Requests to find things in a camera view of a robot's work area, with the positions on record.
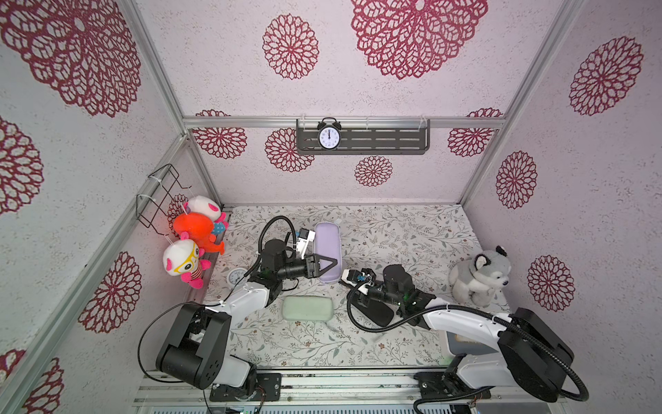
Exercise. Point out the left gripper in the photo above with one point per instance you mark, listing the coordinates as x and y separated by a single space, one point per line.
313 268

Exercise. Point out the floral table mat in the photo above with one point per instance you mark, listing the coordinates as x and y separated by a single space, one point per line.
427 240

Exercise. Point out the black alarm clock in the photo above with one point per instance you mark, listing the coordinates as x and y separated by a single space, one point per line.
329 133

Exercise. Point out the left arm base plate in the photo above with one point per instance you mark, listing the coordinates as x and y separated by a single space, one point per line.
257 388

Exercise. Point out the black umbrella case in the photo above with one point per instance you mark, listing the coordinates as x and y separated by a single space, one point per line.
377 312

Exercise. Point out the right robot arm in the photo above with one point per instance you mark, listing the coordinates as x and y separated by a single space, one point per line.
526 353

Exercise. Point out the husky plush toy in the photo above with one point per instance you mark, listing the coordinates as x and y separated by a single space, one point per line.
479 279

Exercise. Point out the white pink plush top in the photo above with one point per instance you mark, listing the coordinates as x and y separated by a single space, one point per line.
210 209

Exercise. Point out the black wire rack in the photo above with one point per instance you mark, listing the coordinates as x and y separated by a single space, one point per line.
149 206

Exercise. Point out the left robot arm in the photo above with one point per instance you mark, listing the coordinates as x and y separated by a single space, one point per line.
195 348

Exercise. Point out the grey tray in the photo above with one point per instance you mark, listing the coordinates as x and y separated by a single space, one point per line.
460 345

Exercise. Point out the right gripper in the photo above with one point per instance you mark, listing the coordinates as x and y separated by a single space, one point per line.
370 292

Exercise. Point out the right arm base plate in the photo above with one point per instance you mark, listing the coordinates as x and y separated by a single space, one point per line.
445 387

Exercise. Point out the grey wall shelf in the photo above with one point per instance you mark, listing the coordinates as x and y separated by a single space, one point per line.
367 140

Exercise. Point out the white alarm clock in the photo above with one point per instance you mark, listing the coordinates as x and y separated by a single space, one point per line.
235 276

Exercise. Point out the orange plush toy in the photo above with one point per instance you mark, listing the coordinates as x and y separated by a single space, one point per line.
198 228

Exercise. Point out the white plush with glasses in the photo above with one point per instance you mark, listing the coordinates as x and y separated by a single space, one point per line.
183 259

